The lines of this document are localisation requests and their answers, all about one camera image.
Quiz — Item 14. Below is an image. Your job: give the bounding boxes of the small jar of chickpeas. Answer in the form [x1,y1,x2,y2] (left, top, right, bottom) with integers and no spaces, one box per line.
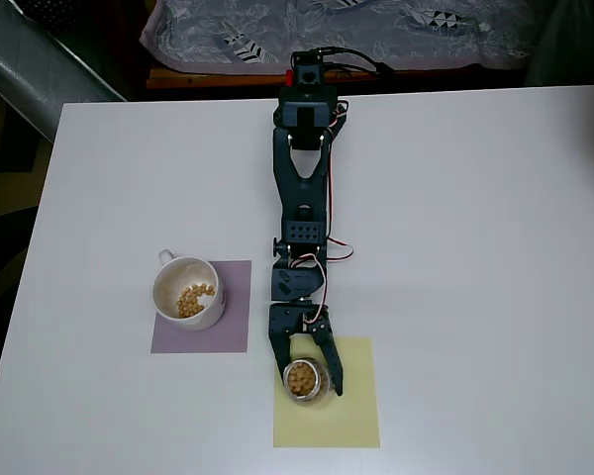
[282,358,337,407]

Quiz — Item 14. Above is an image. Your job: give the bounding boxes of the brown food pellets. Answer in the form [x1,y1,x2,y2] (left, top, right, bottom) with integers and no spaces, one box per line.
[176,282,219,320]

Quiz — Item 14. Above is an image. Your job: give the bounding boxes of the purple paper sheet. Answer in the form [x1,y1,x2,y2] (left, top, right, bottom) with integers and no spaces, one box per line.
[149,260,252,354]

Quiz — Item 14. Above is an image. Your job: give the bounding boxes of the yellow paper sheet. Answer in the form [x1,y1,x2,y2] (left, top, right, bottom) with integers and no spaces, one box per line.
[272,336,381,450]

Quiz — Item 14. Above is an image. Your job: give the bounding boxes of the white ceramic mug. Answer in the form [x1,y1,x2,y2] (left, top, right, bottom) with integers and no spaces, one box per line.
[151,249,228,333]

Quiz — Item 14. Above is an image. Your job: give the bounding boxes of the blue floral bedding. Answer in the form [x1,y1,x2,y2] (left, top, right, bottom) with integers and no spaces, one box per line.
[139,0,539,76]

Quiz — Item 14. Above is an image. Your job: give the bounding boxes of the silver foil roll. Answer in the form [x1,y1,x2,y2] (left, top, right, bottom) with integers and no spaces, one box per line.
[0,0,128,145]

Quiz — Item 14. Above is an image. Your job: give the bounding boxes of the red and white servo wire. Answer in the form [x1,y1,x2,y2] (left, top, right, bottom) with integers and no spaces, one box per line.
[296,101,354,324]

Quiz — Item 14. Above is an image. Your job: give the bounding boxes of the wooden bed rail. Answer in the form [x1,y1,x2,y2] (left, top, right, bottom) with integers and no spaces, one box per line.
[146,63,522,91]

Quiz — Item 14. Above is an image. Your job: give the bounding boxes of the black cable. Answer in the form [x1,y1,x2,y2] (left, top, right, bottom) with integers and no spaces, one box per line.
[316,46,395,80]

